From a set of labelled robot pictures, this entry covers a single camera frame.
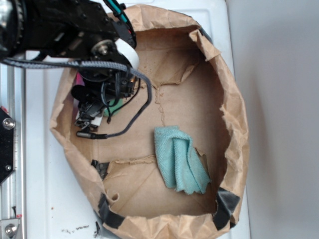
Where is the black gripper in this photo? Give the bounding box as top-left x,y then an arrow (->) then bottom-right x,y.
71,69 -> 140,129

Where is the brown paper bag tray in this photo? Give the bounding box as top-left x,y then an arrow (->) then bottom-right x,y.
50,4 -> 249,239

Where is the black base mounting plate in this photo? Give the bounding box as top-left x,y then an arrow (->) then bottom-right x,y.
0,107 -> 15,184

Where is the teal folded cloth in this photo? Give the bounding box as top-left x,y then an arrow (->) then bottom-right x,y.
154,126 -> 210,195

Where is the grey braided cable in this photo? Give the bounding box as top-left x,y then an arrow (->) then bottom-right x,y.
2,57 -> 153,139

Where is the aluminium frame rail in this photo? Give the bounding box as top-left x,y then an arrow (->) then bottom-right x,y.
0,64 -> 26,239

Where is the metal corner bracket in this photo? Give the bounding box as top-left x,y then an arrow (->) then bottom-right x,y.
0,219 -> 20,239

